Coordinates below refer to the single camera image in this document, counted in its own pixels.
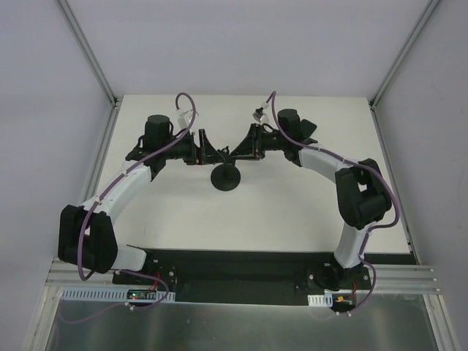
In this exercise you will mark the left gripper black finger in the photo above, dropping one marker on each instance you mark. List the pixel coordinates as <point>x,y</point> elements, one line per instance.
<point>206,150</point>
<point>202,162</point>

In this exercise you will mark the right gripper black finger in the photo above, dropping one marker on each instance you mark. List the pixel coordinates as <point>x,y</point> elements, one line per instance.
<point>250,157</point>
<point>250,144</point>

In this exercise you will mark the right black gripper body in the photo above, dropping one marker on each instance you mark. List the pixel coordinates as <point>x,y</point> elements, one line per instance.
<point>258,141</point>

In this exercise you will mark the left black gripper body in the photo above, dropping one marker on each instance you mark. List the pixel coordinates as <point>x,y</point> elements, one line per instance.
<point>199,147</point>

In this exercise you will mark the black phone stand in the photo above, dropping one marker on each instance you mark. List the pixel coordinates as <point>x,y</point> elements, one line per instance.
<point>226,176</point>

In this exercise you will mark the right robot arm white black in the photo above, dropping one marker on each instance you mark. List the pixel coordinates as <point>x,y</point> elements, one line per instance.
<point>361,196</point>

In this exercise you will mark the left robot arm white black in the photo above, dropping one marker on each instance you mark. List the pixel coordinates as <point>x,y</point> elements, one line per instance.
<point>86,233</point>

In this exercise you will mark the black smartphone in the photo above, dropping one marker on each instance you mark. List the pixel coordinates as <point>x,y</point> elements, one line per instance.
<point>307,129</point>

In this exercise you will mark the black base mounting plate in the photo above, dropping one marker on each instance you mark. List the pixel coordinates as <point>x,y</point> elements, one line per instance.
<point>260,278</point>

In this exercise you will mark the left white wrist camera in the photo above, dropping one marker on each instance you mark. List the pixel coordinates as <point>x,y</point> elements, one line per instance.
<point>184,118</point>

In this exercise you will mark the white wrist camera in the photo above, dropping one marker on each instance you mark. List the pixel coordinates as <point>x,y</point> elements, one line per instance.
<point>184,118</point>
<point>260,116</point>

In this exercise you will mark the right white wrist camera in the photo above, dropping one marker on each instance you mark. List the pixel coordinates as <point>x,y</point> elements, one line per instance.
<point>260,116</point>

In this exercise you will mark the right white cable duct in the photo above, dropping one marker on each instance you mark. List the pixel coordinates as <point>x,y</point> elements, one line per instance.
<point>325,300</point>

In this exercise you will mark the white cable duct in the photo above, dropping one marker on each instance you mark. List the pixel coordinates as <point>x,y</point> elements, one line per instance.
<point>98,294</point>
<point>325,300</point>

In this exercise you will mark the left aluminium corner post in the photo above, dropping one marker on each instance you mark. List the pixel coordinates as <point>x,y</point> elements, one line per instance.
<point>85,48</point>

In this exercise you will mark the aluminium corner post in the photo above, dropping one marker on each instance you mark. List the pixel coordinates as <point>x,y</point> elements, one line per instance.
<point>85,48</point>
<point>404,52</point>

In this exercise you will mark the aluminium frame rail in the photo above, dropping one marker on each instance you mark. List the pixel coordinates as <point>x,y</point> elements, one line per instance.
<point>391,279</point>

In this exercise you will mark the left white cable duct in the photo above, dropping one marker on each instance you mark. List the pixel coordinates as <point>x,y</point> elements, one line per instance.
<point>98,294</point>

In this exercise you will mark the right aluminium corner post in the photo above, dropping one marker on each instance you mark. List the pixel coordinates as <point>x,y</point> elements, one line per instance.
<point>404,52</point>

